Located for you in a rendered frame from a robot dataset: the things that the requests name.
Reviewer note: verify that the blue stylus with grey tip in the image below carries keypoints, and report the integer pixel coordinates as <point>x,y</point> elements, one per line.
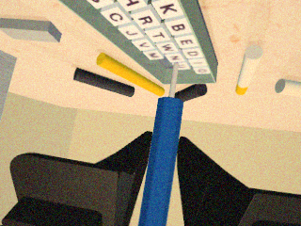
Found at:
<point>162,160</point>

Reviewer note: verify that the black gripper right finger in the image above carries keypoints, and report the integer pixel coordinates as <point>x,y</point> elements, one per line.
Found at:
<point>212,197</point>

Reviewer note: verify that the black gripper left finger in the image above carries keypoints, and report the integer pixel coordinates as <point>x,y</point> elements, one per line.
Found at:
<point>110,186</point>

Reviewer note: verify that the white cylinder with yellow tip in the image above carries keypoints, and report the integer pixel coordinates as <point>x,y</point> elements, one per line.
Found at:
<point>251,60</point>

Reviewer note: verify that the black cylinder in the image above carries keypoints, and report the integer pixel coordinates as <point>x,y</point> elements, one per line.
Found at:
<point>103,82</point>
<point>192,92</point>

